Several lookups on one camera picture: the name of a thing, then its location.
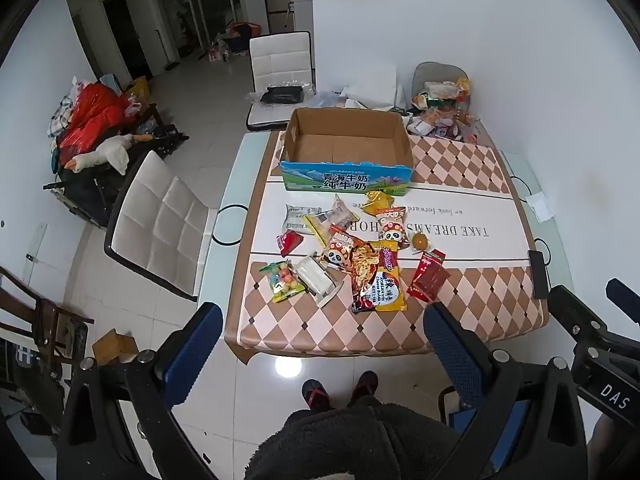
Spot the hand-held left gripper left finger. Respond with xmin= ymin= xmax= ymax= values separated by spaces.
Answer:
xmin=57 ymin=301 xmax=224 ymax=480

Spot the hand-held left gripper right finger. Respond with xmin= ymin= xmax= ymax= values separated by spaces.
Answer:
xmin=422 ymin=301 xmax=588 ymax=480

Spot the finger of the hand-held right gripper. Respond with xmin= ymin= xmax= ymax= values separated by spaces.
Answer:
xmin=547 ymin=285 xmax=610 ymax=335
xmin=606 ymin=278 xmax=640 ymax=319

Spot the dark red snack packet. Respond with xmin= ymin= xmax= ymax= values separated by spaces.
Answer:
xmin=414 ymin=262 xmax=451 ymax=303

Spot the long red snack packet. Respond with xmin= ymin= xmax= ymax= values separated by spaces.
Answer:
xmin=406 ymin=249 xmax=447 ymax=301

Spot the large yellow noodle packet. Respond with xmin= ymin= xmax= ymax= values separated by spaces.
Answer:
xmin=350 ymin=240 xmax=407 ymax=315

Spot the colourful candy ball packet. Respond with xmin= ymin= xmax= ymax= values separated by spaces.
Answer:
xmin=258 ymin=259 xmax=307 ymax=304

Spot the red panda snack packet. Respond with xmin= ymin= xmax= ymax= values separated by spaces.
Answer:
xmin=320 ymin=232 xmax=368 ymax=273
xmin=375 ymin=206 xmax=412 ymax=248

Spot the white wafer packet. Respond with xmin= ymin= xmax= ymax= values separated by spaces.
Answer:
xmin=291 ymin=252 xmax=346 ymax=309

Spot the small red snack packet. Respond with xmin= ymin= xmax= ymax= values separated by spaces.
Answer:
xmin=277 ymin=229 xmax=305 ymax=256

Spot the grey snack packet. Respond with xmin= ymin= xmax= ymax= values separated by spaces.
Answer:
xmin=284 ymin=203 xmax=323 ymax=231

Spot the thin yellow snack packet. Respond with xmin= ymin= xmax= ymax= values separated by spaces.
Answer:
xmin=301 ymin=213 xmax=331 ymax=248

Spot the clear yellow-edged packet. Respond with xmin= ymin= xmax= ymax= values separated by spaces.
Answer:
xmin=320 ymin=195 xmax=361 ymax=233

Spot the person's right forearm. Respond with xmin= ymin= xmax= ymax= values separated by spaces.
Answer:
xmin=587 ymin=412 xmax=633 ymax=480

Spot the pile of assorted snacks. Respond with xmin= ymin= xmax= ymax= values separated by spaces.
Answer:
xmin=406 ymin=76 xmax=481 ymax=142

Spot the black phone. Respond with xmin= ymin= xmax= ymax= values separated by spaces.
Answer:
xmin=528 ymin=250 xmax=549 ymax=300

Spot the small cardboard box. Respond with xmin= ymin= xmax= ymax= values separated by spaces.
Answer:
xmin=91 ymin=328 xmax=140 ymax=366

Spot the blue chair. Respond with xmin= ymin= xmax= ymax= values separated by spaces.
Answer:
xmin=447 ymin=400 xmax=531 ymax=466

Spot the red black slipper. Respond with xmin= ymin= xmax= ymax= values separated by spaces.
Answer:
xmin=301 ymin=379 xmax=331 ymax=412
xmin=350 ymin=371 xmax=379 ymax=406

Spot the white paper slip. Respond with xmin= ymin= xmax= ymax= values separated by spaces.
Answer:
xmin=527 ymin=194 xmax=556 ymax=221

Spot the dark fleece garment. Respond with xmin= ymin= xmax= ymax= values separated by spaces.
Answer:
xmin=245 ymin=395 xmax=466 ymax=480

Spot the white padded chair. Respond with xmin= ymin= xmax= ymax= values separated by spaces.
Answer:
xmin=103 ymin=150 xmax=219 ymax=303
xmin=245 ymin=31 xmax=318 ymax=133

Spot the dark bag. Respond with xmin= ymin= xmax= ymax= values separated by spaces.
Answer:
xmin=0 ymin=337 xmax=63 ymax=411

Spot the wooden chair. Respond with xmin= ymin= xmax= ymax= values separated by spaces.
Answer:
xmin=0 ymin=265 xmax=96 ymax=401

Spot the black metal rack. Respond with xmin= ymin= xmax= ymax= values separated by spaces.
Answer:
xmin=42 ymin=105 xmax=190 ymax=228

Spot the white goose plush toy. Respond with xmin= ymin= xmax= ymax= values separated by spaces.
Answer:
xmin=69 ymin=134 xmax=153 ymax=176

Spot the red plastic bag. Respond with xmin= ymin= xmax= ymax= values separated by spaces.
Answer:
xmin=57 ymin=83 xmax=132 ymax=166

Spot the yellow bag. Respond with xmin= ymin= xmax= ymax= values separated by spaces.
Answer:
xmin=122 ymin=76 xmax=151 ymax=106

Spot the black bag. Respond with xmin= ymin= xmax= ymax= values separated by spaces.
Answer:
xmin=259 ymin=85 xmax=307 ymax=106

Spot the plaid cloth pile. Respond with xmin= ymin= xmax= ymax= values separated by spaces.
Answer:
xmin=47 ymin=77 xmax=81 ymax=136

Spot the grey chair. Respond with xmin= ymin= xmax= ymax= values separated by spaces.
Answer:
xmin=411 ymin=61 xmax=473 ymax=111

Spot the clear plastic bag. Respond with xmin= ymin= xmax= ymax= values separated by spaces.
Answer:
xmin=312 ymin=90 xmax=351 ymax=109

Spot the mop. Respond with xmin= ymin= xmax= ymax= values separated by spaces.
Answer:
xmin=156 ymin=30 xmax=180 ymax=72

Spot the pile of household goods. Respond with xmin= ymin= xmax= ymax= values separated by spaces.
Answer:
xmin=205 ymin=20 xmax=263 ymax=63

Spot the glass sliding door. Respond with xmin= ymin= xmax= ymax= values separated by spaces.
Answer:
xmin=152 ymin=0 xmax=241 ymax=58

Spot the white cabinet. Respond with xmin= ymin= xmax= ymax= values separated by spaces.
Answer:
xmin=292 ymin=0 xmax=314 ymax=36

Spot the black charging cable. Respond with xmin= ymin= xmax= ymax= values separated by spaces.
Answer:
xmin=510 ymin=174 xmax=553 ymax=266

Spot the black looped cable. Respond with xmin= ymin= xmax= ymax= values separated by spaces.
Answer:
xmin=210 ymin=204 xmax=251 ymax=247

